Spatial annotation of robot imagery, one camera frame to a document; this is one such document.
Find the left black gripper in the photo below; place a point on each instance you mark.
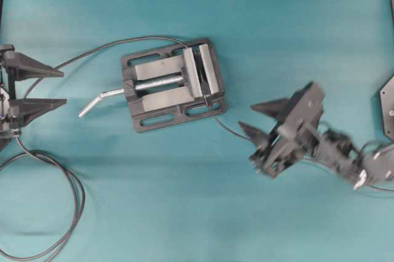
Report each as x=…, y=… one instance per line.
x=18, y=113

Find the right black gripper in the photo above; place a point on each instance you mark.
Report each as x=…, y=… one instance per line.
x=288, y=141

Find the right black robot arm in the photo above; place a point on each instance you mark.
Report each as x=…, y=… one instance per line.
x=336, y=151

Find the black bench vise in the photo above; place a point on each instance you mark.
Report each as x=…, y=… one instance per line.
x=173, y=84

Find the silver vise handle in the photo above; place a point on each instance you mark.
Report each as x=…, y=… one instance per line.
x=98, y=99

